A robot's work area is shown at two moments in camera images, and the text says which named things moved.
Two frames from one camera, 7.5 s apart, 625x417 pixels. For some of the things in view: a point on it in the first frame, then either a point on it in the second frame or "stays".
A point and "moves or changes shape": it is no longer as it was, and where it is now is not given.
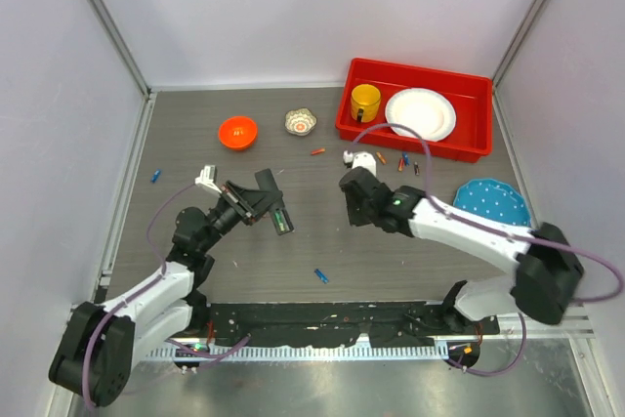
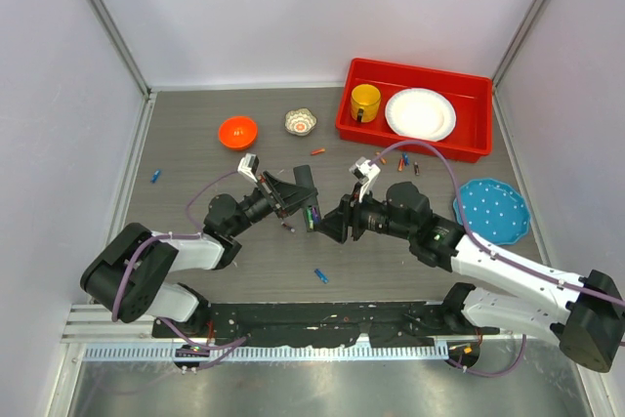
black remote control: x=279 y=216 moves or changes shape
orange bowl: x=237 y=133 stays
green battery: x=278 y=217 to x=310 y=218
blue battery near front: x=324 y=278 stays
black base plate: x=330 y=325 stays
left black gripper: x=250 y=205 to x=286 y=196
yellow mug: x=365 y=100 stays
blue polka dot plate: x=495 y=200 stays
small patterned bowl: x=300 y=121 stays
